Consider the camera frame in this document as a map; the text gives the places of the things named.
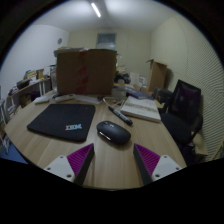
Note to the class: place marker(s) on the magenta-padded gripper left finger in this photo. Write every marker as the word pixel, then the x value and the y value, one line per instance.
pixel 78 159

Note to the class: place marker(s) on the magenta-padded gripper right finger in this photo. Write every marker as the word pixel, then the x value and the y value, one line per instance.
pixel 149 160

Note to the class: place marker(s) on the black computer mouse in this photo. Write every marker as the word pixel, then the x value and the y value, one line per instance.
pixel 113 132

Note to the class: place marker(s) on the black mouse pad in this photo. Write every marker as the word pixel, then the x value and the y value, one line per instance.
pixel 60 120

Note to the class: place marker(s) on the black office chair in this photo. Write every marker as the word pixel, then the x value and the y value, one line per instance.
pixel 181 120

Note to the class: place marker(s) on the open white book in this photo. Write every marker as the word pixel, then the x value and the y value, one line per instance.
pixel 140 108

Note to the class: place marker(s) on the black marker pen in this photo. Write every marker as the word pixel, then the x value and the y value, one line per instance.
pixel 120 116

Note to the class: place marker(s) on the white paper sheet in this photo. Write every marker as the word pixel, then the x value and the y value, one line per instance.
pixel 87 99

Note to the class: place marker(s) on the white remote control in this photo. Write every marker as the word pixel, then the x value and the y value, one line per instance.
pixel 65 97

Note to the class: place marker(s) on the blue book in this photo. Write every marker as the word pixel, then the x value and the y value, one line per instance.
pixel 138 93

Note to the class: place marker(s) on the small white flat remote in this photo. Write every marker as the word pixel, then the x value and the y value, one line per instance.
pixel 41 99

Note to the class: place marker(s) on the tall open cardboard box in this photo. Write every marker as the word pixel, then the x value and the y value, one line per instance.
pixel 157 75

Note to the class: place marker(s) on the cluttered shelf unit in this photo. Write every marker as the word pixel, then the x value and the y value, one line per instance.
pixel 25 88

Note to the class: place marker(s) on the large taped cardboard box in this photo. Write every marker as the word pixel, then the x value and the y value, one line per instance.
pixel 96 71

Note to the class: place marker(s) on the ceiling tube light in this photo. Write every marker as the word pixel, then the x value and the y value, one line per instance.
pixel 96 10

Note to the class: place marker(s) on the round wall clock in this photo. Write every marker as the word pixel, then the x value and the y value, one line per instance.
pixel 59 41

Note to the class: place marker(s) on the small wall window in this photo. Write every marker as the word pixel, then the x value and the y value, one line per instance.
pixel 106 40

